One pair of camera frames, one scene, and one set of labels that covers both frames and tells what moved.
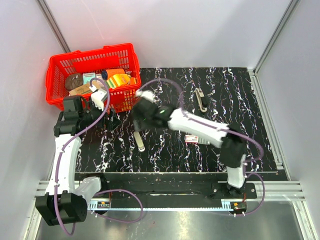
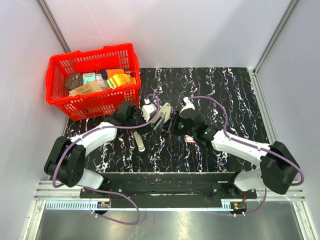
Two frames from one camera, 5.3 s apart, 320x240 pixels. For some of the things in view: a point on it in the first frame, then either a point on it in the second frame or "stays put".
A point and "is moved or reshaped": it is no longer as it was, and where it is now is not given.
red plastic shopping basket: x=60 y=66 stays put
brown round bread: x=73 y=80 stays put
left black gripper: x=114 y=121 -> x=145 y=130
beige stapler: x=199 y=94 is moved or reshaped
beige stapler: x=139 y=142 stays put
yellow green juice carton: x=117 y=80 stays put
